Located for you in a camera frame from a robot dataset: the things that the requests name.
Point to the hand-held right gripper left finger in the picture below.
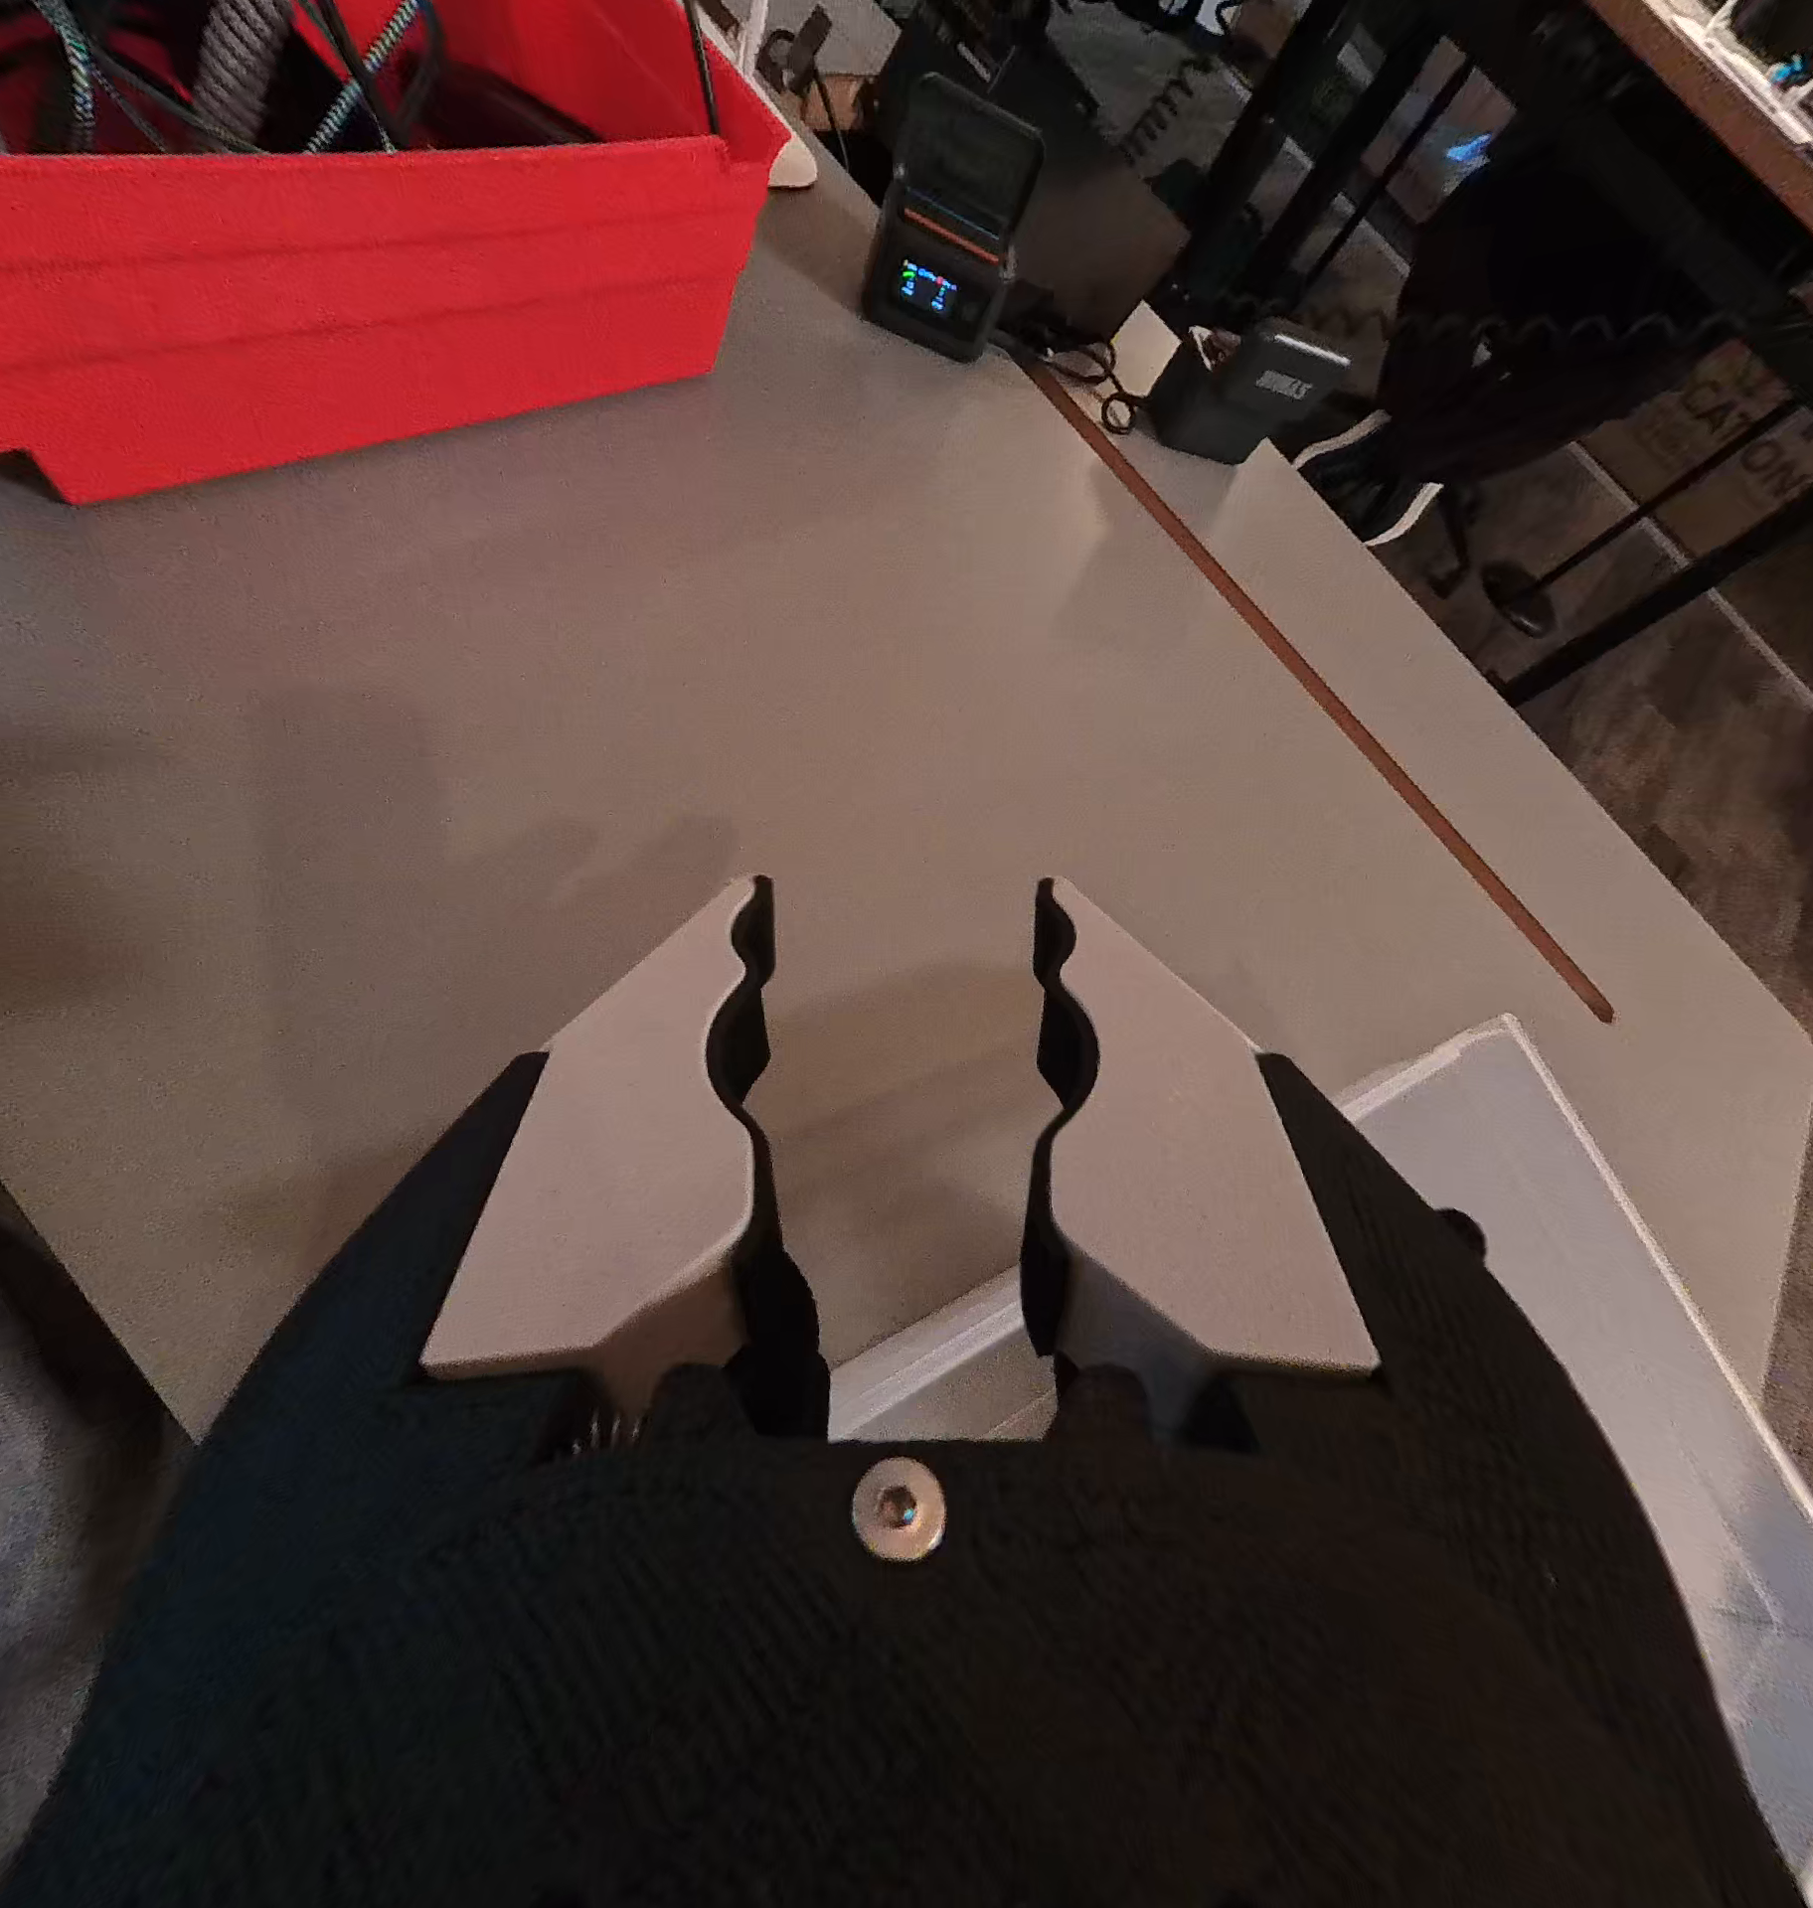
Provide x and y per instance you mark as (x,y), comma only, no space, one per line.
(592,1178)

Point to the long wooden desk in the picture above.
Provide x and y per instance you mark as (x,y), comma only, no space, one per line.
(1726,104)

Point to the black label printer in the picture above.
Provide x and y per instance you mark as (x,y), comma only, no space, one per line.
(944,209)

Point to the small white object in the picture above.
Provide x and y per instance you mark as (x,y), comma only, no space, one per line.
(791,161)

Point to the brown cardboard box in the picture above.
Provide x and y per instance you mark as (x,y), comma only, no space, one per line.
(1741,439)

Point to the black office chair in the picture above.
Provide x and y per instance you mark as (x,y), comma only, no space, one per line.
(1532,299)

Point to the red plastic bin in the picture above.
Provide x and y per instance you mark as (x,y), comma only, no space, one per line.
(323,299)

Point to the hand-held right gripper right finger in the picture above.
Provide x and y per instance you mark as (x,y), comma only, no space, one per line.
(1203,1192)

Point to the black charger box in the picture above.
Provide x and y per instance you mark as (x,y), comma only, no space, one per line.
(1248,391)

